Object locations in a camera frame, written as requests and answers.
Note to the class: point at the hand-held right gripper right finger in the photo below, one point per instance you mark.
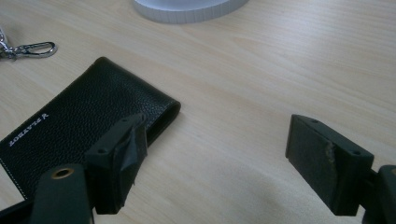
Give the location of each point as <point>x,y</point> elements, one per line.
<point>330,168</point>

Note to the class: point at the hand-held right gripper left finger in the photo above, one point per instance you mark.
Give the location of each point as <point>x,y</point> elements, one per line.
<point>115,168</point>

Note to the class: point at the black leather wallet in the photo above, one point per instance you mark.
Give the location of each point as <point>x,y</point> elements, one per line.
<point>81,124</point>

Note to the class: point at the white round base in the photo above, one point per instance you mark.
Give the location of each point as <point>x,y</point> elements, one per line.
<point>186,9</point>

